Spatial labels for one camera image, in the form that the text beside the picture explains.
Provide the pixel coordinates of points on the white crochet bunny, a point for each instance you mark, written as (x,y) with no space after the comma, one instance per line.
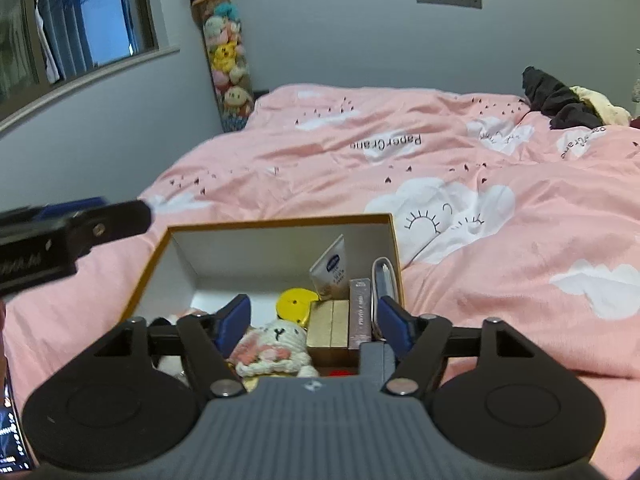
(285,340)

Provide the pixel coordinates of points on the yellow round item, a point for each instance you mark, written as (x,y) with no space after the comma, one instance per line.
(295,305)

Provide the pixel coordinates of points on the cream cloth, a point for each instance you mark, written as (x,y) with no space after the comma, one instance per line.
(610,110)

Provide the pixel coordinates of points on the rose metallic box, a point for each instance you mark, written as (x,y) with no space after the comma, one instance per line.
(360,310)

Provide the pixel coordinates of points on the pink printed blanket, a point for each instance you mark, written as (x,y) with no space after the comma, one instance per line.
(500,310)

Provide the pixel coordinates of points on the grey curtain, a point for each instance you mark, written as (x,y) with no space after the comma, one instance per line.
(65,25)

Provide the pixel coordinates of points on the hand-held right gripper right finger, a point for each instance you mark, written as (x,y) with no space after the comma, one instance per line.
(392,322)

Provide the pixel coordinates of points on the white zip case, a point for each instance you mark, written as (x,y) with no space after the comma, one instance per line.
(387,280)

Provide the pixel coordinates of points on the gold box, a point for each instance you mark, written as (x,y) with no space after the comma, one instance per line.
(327,330)

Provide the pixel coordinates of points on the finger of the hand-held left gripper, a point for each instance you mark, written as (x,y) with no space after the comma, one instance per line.
(75,208)
(120,222)

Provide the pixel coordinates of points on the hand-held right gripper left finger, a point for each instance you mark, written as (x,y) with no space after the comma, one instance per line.
(235,320)

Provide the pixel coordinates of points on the white squeeze tube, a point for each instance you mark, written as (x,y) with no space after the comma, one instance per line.
(330,270)

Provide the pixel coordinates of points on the hanging plush toy organizer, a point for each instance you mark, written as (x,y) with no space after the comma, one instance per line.
(225,60)

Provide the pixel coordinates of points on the window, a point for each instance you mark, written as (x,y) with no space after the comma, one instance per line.
(105,20)

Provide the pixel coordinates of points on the dark cloth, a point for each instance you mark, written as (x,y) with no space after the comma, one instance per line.
(555,100)

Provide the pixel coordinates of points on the grey box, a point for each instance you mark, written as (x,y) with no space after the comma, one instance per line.
(372,360)

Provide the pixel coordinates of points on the orange cardboard box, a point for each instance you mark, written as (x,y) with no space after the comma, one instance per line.
(280,250)

